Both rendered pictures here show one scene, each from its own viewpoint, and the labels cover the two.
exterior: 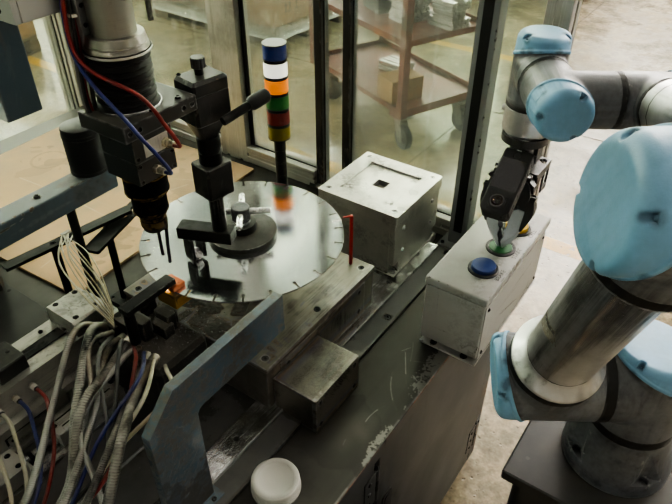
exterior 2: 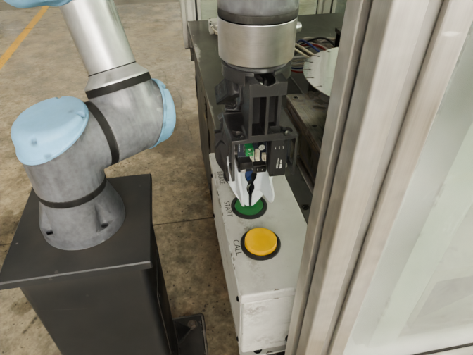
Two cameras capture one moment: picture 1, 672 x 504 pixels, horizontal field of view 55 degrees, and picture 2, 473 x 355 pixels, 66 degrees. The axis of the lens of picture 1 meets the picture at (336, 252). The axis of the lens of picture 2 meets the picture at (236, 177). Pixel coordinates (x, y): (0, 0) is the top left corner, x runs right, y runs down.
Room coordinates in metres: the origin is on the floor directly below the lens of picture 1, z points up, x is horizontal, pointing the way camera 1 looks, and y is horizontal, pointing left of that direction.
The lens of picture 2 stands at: (1.13, -0.56, 1.25)
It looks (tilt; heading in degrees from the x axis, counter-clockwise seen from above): 39 degrees down; 135
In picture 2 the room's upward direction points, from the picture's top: straight up
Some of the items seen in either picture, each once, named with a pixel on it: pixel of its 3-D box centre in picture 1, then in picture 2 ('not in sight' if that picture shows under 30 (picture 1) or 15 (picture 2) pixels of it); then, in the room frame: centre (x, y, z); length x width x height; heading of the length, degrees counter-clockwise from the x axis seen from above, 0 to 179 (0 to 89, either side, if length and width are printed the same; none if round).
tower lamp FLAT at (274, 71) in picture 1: (275, 67); not in sight; (1.15, 0.11, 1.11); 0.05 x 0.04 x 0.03; 55
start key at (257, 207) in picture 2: (499, 250); (248, 209); (0.88, -0.28, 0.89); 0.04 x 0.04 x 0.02
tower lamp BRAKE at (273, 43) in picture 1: (274, 50); not in sight; (1.15, 0.11, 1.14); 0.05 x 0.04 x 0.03; 55
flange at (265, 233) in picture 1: (242, 227); not in sight; (0.85, 0.15, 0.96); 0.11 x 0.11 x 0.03
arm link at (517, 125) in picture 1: (526, 118); (260, 38); (0.90, -0.29, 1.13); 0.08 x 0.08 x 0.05
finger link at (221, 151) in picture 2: (520, 206); (233, 149); (0.87, -0.30, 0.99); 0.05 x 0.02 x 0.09; 55
